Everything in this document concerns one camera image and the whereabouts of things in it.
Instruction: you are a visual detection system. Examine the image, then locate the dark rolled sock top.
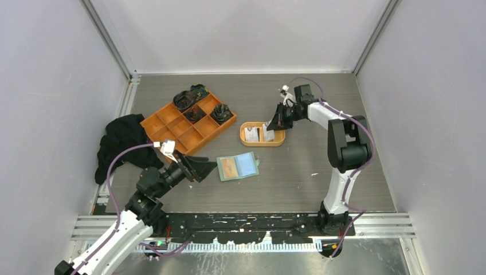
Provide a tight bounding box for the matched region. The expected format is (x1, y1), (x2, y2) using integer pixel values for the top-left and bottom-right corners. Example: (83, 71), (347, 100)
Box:
(190, 84), (209, 101)

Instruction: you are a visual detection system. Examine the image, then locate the silver Chlitina card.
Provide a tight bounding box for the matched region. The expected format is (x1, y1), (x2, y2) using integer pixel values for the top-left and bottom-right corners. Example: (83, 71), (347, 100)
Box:
(244, 127), (260, 143)

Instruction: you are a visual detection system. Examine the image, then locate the green patterned rolled sock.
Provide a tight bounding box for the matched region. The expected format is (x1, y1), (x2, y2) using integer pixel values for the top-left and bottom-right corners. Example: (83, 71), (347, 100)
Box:
(210, 104), (233, 125)

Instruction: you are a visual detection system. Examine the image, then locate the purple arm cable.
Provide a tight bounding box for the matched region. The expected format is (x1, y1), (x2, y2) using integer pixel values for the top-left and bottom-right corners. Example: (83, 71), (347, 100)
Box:
(288, 77), (377, 259)
(68, 142), (191, 275)

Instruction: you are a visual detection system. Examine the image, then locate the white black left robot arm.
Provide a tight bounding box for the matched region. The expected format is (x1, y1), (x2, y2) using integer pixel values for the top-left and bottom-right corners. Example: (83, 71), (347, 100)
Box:
(54, 151), (217, 274)

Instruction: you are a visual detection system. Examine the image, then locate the yellow oval tray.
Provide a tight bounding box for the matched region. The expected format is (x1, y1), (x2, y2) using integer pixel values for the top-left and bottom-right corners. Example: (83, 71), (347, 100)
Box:
(240, 121), (285, 147)

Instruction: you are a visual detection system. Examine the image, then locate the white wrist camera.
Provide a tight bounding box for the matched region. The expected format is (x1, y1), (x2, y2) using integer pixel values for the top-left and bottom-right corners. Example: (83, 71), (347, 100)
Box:
(152, 139), (178, 163)
(280, 85), (296, 107)

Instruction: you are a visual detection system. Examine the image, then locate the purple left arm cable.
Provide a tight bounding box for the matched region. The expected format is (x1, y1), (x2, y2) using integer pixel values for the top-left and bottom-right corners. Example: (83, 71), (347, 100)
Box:
(68, 142), (191, 275)

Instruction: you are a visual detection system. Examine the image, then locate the green card holder wallet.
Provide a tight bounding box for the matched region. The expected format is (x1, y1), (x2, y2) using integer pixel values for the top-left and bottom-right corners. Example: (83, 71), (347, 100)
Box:
(216, 152), (260, 182)

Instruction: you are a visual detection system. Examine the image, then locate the aluminium frame rail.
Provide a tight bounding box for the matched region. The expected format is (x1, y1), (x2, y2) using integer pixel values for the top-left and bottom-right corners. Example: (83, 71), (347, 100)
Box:
(71, 213), (416, 253)

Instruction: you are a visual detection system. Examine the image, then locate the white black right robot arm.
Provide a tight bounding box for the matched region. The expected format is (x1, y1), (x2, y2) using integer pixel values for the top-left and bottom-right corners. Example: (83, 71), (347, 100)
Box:
(266, 84), (375, 235)

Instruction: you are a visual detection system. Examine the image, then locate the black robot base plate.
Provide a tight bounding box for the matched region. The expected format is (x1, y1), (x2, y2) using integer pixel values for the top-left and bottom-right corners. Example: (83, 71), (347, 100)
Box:
(151, 213), (355, 245)

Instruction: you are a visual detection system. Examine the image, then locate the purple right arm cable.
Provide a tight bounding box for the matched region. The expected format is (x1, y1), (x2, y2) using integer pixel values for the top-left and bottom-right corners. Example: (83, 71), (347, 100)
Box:
(288, 77), (377, 259)

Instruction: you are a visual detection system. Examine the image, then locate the dark rolled sock centre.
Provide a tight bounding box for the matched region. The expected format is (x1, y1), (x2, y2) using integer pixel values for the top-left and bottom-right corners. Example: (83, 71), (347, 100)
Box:
(183, 105), (206, 124)

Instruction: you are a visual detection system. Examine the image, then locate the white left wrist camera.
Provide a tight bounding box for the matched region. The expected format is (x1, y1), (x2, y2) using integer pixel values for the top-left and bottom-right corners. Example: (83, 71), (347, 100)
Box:
(152, 139), (178, 163)

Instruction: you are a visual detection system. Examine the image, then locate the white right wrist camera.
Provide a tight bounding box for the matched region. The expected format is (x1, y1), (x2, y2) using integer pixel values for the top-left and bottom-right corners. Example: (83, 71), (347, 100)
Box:
(280, 85), (296, 107)

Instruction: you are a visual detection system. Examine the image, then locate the dark rolled sock left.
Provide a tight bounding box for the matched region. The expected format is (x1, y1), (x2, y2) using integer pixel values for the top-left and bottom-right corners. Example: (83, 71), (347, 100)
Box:
(173, 91), (197, 112)

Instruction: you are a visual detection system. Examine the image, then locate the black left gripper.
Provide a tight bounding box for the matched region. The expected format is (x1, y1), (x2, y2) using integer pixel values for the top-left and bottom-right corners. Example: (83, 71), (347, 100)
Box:
(155, 149), (217, 198)

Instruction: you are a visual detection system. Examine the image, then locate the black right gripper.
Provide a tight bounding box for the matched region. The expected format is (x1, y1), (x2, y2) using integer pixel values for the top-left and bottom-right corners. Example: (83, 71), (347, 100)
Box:
(267, 102), (304, 131)

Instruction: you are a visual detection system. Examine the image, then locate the white printed card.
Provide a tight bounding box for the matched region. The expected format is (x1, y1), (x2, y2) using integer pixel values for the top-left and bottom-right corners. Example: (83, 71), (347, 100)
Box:
(262, 122), (275, 142)

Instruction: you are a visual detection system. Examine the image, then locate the orange wooden divider box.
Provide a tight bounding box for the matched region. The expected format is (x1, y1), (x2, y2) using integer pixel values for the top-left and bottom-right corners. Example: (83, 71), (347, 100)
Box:
(140, 92), (237, 155)

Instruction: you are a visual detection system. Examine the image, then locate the black cloth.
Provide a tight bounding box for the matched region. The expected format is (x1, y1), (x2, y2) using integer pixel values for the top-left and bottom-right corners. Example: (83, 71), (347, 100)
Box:
(95, 114), (164, 184)

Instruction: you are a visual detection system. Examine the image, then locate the dark rolled sock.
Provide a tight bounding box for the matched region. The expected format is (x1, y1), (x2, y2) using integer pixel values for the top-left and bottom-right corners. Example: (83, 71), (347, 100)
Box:
(190, 84), (209, 101)
(183, 105), (206, 124)
(173, 91), (197, 112)

